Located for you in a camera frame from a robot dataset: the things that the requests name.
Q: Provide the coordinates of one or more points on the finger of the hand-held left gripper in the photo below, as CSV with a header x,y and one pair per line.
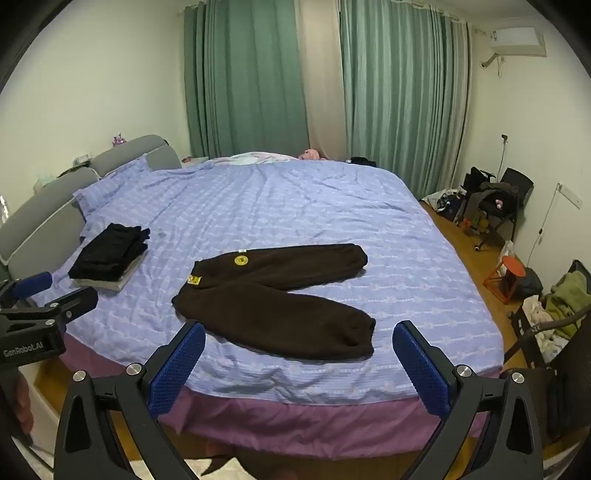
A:
x,y
78,301
32,282

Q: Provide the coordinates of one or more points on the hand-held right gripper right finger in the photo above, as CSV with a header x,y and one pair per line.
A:
x,y
422,369

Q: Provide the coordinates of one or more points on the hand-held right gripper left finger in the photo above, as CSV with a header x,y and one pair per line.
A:
x,y
178,364

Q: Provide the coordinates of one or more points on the dark brown fleece pants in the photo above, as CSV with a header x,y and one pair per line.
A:
x,y
258,318

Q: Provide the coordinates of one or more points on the person's left hand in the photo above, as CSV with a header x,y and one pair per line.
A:
x,y
22,406

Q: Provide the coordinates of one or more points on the grey folded cloth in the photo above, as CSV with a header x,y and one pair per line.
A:
x,y
111,285

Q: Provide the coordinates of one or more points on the stack of black folded clothes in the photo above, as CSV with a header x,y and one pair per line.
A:
x,y
108,251

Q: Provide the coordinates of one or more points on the grey padded headboard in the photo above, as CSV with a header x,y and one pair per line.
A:
x,y
41,217

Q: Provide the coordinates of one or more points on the pale green packet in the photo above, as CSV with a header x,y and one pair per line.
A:
x,y
46,179

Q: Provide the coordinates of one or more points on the purple bed sheet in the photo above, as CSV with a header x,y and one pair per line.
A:
x,y
277,424

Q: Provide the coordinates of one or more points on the blue striped pillow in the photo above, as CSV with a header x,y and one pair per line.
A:
x,y
111,189

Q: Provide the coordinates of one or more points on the pile of white clothes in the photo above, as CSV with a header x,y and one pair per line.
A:
x,y
538,311

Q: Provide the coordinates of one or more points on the tissue box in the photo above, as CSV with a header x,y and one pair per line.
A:
x,y
83,160

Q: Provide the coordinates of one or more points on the orange stool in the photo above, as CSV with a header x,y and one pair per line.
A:
x,y
510,270

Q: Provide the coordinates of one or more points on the dark bag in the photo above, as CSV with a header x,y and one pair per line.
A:
x,y
528,282

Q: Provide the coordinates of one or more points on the black armchair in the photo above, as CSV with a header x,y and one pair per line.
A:
x,y
570,369

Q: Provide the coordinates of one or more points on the olive green cloth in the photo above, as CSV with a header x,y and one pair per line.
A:
x,y
568,300

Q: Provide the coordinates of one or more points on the small purple toy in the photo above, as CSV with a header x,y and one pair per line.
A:
x,y
119,140

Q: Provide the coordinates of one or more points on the white printed bag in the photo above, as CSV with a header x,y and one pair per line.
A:
x,y
443,201

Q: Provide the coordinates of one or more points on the black chair with clothes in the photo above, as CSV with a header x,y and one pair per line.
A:
x,y
501,203

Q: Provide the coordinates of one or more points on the blue striped duvet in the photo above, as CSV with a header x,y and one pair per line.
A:
x,y
323,207

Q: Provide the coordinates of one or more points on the black bag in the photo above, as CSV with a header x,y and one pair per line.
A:
x,y
478,177

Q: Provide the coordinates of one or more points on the dark cloth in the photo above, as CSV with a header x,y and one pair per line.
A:
x,y
362,161

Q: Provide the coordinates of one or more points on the pale floral blanket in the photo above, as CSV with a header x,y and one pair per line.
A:
x,y
254,158

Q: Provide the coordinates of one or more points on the pink plush toy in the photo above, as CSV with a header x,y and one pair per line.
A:
x,y
311,154

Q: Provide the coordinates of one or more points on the green curtain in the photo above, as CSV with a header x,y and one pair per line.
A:
x,y
240,83
397,92

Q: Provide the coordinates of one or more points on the white air conditioner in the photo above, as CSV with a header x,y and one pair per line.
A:
x,y
517,39

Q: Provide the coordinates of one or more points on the white wall strip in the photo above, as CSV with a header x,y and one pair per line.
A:
x,y
569,196

